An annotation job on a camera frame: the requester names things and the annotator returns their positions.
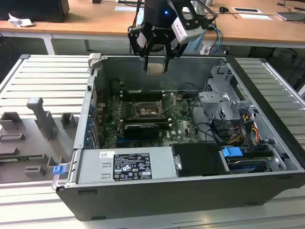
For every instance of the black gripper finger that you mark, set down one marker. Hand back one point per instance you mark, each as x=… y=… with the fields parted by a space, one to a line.
x=175 y=53
x=137 y=48

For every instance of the CPU with silver top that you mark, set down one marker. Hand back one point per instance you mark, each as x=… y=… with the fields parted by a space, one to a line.
x=156 y=69

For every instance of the black RAM slot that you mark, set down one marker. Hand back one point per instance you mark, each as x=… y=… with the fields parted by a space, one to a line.
x=166 y=124
x=143 y=93
x=133 y=119
x=143 y=97

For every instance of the CPU socket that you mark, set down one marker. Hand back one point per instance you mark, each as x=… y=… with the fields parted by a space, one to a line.
x=147 y=107

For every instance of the grey case latch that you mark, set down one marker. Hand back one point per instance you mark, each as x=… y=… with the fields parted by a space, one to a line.
x=94 y=59

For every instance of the silver metal drive cage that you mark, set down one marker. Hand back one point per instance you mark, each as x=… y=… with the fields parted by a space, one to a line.
x=214 y=100

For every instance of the wooden desk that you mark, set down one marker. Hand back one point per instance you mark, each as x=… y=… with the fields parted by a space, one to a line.
x=78 y=21

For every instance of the black computer mouse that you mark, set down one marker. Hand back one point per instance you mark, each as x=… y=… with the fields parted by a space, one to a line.
x=223 y=9

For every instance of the green motherboard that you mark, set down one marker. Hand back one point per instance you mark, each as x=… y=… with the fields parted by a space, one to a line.
x=183 y=128

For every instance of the black graphics card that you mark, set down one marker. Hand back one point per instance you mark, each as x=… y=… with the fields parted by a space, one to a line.
x=140 y=132

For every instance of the white paper sheet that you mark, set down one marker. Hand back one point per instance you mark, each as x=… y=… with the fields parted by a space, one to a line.
x=255 y=16

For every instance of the black monitor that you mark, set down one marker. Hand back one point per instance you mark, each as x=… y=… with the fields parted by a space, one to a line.
x=35 y=9

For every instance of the black plastic shroud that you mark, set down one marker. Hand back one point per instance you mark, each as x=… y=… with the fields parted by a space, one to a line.
x=200 y=159

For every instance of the blue disk carrier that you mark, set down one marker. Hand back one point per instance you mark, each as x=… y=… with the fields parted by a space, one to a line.
x=231 y=152

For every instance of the crumpled white paper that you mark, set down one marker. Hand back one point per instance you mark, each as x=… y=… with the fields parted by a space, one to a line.
x=19 y=22

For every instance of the grey laptop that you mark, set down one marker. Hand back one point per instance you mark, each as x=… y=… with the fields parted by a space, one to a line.
x=291 y=16

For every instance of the grey power supply unit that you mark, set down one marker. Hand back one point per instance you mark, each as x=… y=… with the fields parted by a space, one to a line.
x=95 y=167

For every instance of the hard disk drive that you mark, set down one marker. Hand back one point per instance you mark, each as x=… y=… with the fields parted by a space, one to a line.
x=245 y=164

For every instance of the grey parts rack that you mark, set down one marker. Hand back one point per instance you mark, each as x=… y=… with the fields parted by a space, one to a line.
x=28 y=138

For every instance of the blue case latch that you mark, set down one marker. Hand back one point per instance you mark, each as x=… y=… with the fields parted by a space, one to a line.
x=59 y=170

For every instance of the open black PC case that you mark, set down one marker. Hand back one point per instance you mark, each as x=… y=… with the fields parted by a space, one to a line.
x=166 y=202

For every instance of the green RAM stick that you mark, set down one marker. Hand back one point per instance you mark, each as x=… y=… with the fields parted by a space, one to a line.
x=21 y=157

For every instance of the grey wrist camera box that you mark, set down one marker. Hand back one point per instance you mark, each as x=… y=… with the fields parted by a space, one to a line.
x=142 y=39

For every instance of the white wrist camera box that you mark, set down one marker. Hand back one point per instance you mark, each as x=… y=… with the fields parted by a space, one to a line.
x=187 y=32

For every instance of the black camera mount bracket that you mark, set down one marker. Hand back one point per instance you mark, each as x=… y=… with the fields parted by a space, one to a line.
x=184 y=20

